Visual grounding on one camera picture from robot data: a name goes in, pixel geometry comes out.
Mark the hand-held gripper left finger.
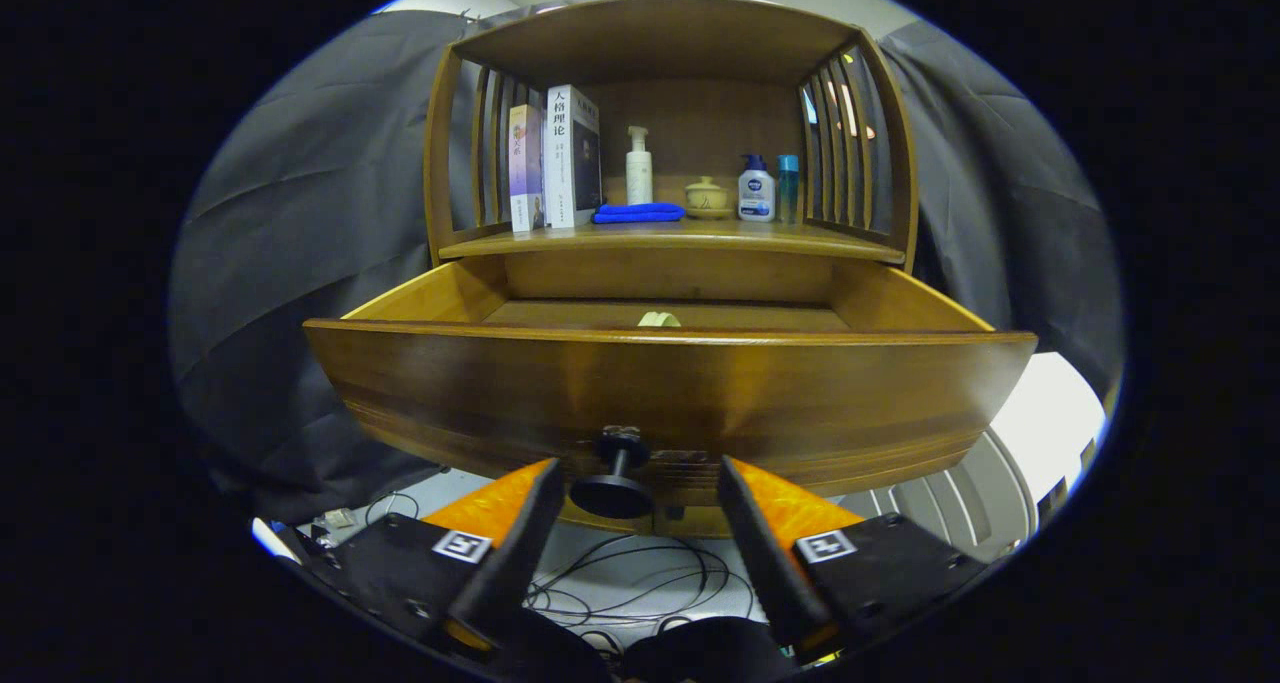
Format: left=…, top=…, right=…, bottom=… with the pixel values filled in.
left=290, top=458, right=566, bottom=654

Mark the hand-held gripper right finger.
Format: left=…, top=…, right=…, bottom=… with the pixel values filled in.
left=718, top=455, right=991, bottom=659

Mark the wooden drawer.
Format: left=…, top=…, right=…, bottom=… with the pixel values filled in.
left=303, top=253, right=1039, bottom=539

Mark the wooden countertop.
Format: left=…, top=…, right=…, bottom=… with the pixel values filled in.
left=438, top=218, right=906, bottom=264

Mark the wooden cabinet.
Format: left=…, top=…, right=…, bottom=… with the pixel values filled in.
left=425, top=0, right=919, bottom=539

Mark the dark rounded object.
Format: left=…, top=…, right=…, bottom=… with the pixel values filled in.
left=622, top=618, right=796, bottom=683
left=495, top=608, right=613, bottom=683

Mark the grey ribbed panel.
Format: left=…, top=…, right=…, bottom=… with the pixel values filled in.
left=830, top=428, right=1041, bottom=564

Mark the white table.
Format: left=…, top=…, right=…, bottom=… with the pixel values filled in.
left=985, top=351, right=1111, bottom=504

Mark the beige lidded teacup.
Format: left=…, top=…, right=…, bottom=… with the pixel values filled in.
left=685, top=175, right=733, bottom=220

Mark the white lotion bottle blue cap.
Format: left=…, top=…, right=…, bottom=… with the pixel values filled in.
left=738, top=154, right=777, bottom=223

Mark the blue folded cloth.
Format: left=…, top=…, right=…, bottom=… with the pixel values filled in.
left=592, top=202, right=687, bottom=225

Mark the black backdrop cloth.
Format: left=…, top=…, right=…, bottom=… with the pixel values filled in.
left=168, top=8, right=1126, bottom=524

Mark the purple book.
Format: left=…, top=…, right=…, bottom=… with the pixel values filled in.
left=508, top=103, right=547, bottom=234

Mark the thick white book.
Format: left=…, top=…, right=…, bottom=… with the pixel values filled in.
left=544, top=84, right=603, bottom=229

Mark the white pump bottle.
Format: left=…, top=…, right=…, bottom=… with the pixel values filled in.
left=626, top=126, right=654, bottom=206

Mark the tangle of black cables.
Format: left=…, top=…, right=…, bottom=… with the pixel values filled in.
left=525, top=535, right=756, bottom=654

